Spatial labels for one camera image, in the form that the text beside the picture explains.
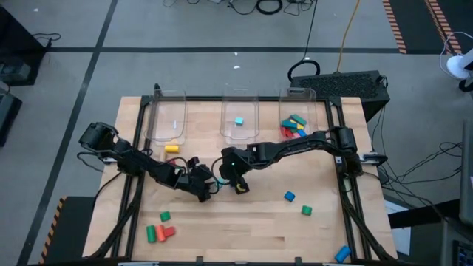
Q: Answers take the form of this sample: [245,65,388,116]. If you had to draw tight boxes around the thin black floor cables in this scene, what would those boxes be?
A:
[162,0,256,16]

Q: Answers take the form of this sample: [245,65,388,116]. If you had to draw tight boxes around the white round device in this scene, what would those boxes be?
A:
[438,31,473,92]

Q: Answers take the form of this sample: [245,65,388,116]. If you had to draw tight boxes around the black cable bundle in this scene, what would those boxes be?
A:
[369,105,463,222]

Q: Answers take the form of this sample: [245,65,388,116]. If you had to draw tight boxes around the dark grey equipment case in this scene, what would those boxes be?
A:
[0,83,23,148]

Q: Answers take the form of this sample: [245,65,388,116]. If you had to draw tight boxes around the blue long cylinder block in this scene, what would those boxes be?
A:
[334,245,352,264]

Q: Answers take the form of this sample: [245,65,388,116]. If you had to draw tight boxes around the clear plastic bin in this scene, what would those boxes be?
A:
[143,88,188,146]
[219,87,259,146]
[278,87,319,145]

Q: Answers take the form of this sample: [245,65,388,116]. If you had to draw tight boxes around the black cable with coil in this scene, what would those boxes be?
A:
[287,0,321,84]

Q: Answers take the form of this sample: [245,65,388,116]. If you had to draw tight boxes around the yellow cable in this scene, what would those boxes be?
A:
[335,0,361,74]

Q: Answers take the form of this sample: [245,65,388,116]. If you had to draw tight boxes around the black perforated computer case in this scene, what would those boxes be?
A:
[289,69,391,123]

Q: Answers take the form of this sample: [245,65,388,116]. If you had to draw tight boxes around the black metal table frame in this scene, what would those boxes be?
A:
[83,83,398,266]

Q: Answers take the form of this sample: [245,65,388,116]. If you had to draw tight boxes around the thin black cable with plug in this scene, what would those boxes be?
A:
[31,32,62,50]

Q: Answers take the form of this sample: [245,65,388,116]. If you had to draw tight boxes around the black mat with orange stripe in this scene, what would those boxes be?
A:
[423,0,473,55]
[38,195,98,266]
[381,0,459,55]

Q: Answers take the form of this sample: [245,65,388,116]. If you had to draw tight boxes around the plain black floor mat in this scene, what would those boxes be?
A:
[387,198,463,230]

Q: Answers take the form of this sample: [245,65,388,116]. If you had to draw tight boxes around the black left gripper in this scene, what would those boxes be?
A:
[176,162,217,203]

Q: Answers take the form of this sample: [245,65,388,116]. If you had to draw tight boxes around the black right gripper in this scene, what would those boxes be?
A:
[218,146,256,196]

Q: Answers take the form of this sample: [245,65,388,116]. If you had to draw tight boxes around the white paper sheet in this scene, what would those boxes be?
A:
[384,201,412,256]

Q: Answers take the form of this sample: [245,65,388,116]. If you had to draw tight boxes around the black cart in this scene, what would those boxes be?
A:
[0,6,47,88]

